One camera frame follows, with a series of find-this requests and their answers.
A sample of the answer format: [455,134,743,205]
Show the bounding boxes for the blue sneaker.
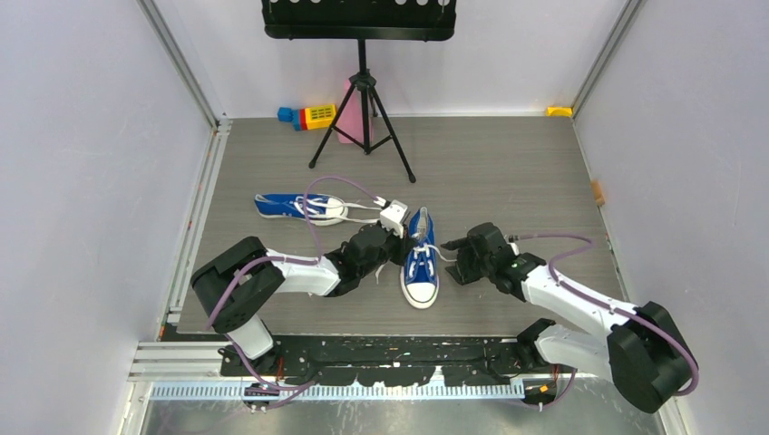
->
[254,193,380,227]
[400,207,453,309]

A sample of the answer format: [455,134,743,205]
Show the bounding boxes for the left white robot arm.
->
[190,224,416,375]

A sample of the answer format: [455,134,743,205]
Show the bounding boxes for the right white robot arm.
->
[442,222,700,413]

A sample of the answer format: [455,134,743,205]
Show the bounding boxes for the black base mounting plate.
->
[219,335,573,389]

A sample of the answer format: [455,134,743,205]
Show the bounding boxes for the pink foam block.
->
[336,80,365,143]

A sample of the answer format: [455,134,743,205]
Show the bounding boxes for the black music stand tripod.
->
[262,0,457,183]

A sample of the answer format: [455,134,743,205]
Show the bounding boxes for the small wooden block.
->
[590,179,606,208]

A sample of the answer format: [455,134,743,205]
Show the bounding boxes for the colourful toy block phone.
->
[277,104,336,131]

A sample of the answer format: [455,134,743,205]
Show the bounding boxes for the yellow corner block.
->
[545,106,573,118]

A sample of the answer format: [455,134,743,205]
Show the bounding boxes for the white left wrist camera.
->
[374,197,408,238]

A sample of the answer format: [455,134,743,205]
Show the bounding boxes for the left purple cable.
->
[204,175,392,392]

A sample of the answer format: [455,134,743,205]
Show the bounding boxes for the purple cable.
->
[204,175,392,392]
[507,232,701,398]

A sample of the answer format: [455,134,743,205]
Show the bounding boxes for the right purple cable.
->
[507,232,701,398]

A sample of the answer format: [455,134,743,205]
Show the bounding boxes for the aluminium frame rail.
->
[128,342,227,382]

